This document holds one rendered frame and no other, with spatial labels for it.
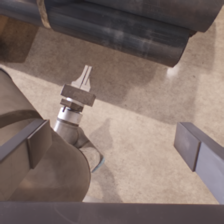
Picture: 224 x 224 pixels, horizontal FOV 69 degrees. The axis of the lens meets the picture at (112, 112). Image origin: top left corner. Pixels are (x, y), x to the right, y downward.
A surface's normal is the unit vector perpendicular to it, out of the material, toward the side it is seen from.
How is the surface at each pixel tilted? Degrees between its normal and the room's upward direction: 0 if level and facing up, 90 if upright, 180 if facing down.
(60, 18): 41
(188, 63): 0
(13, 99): 73
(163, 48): 49
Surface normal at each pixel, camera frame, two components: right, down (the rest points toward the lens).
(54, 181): 0.75, -0.05
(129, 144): -0.11, -0.11
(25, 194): 0.51, 0.19
